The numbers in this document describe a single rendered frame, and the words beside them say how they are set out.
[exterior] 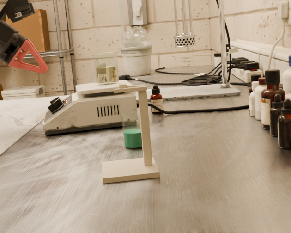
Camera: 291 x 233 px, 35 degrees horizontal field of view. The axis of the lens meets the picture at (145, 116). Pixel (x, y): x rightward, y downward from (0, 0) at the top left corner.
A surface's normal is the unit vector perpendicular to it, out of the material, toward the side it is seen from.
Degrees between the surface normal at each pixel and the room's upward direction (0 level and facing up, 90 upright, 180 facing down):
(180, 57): 90
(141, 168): 0
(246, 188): 0
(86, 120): 90
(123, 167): 0
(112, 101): 90
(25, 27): 91
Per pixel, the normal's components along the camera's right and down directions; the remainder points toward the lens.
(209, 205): -0.08, -0.98
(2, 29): 0.15, 0.18
